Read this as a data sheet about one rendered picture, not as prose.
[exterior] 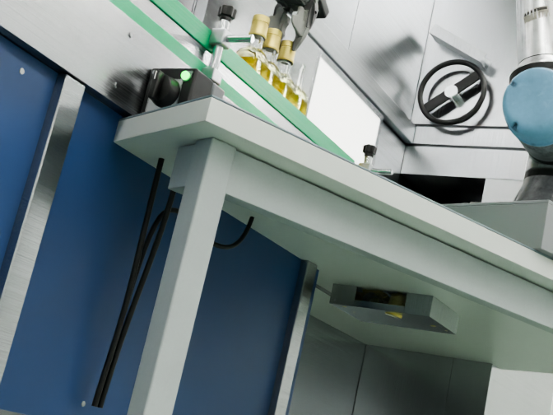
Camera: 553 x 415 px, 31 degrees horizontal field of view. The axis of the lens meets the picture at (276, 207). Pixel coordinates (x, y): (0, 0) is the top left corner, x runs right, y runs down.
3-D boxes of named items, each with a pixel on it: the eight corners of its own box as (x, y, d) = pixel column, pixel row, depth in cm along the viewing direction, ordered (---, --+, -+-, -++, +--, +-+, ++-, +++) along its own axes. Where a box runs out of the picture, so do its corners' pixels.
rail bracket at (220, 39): (208, 90, 157) (227, 14, 161) (248, 90, 154) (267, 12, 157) (195, 79, 154) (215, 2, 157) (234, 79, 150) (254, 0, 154)
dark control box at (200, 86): (167, 142, 146) (181, 90, 148) (212, 145, 142) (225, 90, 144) (135, 121, 139) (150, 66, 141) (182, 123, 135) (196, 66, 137)
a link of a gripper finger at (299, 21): (281, 40, 199) (285, 0, 202) (295, 53, 204) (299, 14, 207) (295, 38, 198) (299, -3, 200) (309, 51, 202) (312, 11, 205)
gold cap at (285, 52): (281, 66, 206) (285, 47, 208) (295, 66, 205) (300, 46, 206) (273, 58, 204) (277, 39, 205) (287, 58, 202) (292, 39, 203)
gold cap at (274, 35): (266, 54, 202) (271, 35, 203) (281, 54, 200) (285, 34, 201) (257, 47, 199) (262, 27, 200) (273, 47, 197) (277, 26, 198)
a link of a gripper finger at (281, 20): (253, 39, 203) (269, -2, 204) (267, 52, 208) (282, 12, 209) (265, 41, 201) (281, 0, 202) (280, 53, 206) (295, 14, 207)
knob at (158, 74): (150, 107, 139) (136, 97, 136) (157, 78, 140) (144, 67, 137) (175, 108, 137) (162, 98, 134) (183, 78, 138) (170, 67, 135)
